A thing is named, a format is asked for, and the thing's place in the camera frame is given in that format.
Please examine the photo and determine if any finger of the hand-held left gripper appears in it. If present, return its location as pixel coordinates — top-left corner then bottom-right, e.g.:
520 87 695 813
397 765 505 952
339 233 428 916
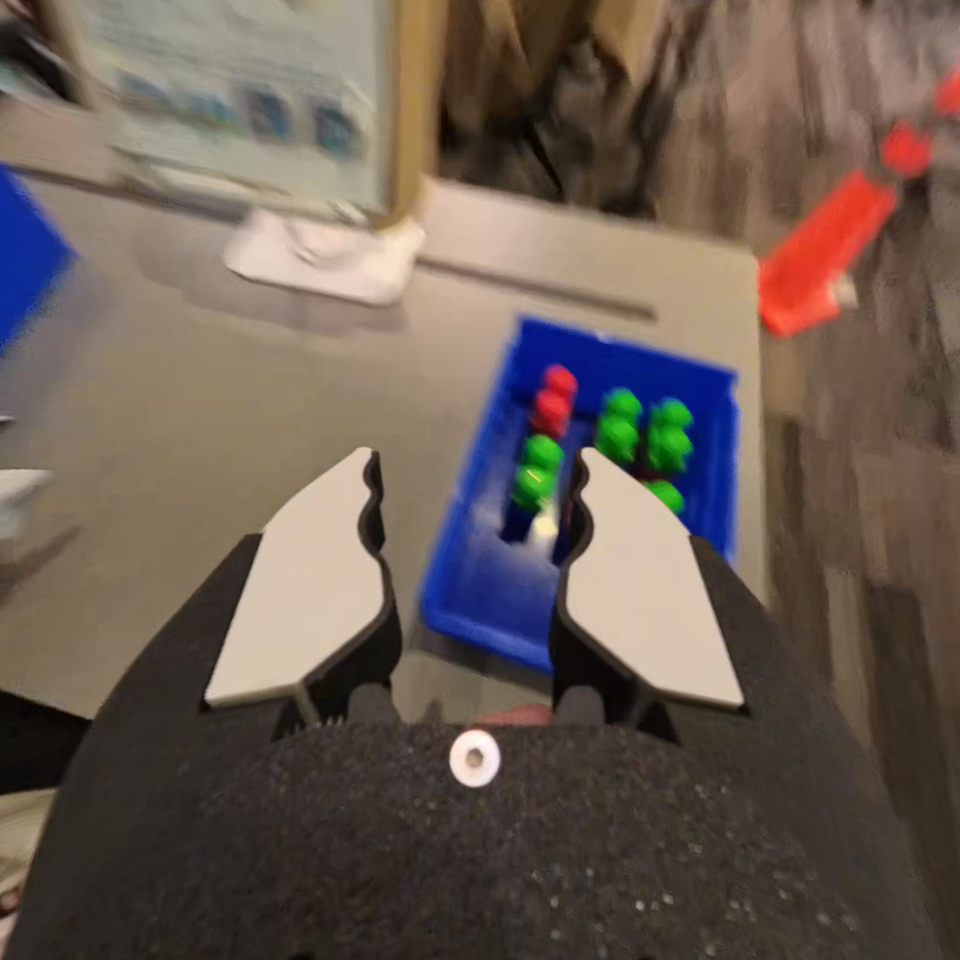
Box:
0 468 55 543

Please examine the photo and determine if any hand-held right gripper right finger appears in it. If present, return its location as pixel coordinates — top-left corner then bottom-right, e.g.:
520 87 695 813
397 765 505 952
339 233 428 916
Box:
551 447 747 714

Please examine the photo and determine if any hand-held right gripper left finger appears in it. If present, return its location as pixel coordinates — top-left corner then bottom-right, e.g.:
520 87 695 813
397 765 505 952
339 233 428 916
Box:
202 447 404 721

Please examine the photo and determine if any blue storage bin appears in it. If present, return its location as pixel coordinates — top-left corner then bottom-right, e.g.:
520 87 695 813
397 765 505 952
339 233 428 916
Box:
418 315 740 672
0 165 76 354

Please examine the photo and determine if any cluster of mega block bridges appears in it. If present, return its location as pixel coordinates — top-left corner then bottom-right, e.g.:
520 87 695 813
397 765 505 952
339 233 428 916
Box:
502 363 695 564

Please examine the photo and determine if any orange traffic cone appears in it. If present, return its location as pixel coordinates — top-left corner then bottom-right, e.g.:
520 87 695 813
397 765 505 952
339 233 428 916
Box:
757 63 960 339

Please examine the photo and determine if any instruction board on white stand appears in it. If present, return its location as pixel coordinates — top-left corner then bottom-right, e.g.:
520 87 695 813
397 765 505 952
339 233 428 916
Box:
45 0 444 307

